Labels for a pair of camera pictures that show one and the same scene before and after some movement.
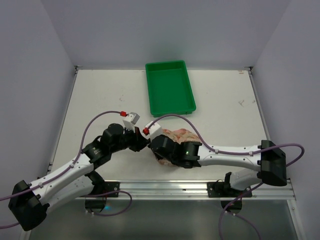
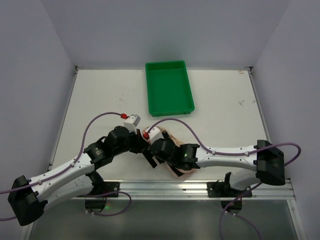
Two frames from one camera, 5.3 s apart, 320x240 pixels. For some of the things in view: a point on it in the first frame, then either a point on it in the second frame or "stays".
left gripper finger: (143, 143) stays
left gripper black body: (137, 141) stays
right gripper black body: (155, 144) stays
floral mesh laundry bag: (178, 136) -> (176, 142)
